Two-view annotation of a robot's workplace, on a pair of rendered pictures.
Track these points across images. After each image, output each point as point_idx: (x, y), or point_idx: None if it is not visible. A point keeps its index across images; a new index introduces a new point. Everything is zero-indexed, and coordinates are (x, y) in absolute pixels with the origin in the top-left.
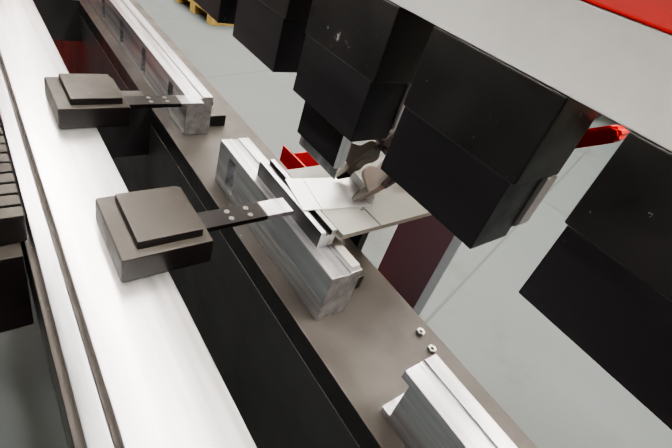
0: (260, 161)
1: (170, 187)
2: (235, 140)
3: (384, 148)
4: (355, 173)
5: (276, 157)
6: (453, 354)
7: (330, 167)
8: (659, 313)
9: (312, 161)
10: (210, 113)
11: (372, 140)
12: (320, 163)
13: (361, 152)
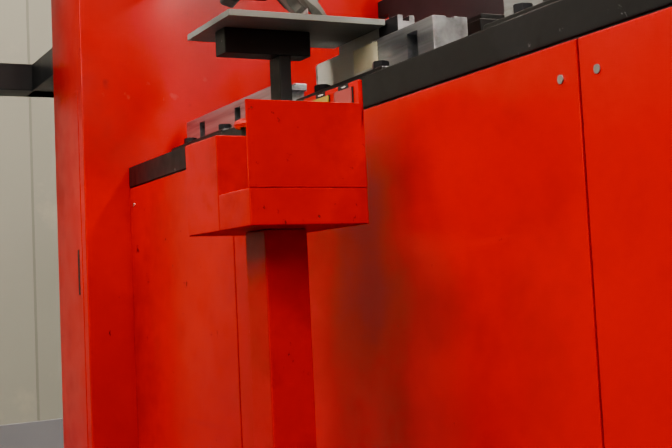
0: (413, 16)
1: (484, 13)
2: (448, 18)
3: None
4: (305, 11)
5: (381, 69)
6: (222, 131)
7: None
8: None
9: (279, 130)
10: (504, 14)
11: None
12: None
13: None
